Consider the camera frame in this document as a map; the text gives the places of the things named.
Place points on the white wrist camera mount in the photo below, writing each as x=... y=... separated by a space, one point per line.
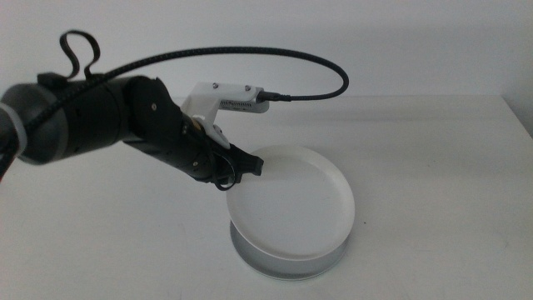
x=200 y=104

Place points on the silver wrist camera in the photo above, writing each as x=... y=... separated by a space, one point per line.
x=245 y=105

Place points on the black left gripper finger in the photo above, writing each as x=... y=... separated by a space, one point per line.
x=245 y=154
x=252 y=168

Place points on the grey shallow bowl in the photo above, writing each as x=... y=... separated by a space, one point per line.
x=287 y=268

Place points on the white shallow bowl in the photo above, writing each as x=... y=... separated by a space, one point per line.
x=291 y=204

